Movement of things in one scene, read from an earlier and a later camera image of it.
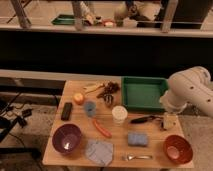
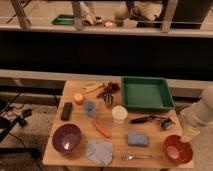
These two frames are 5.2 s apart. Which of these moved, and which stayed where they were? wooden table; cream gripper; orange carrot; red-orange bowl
Moved: cream gripper
Stayed: red-orange bowl; wooden table; orange carrot
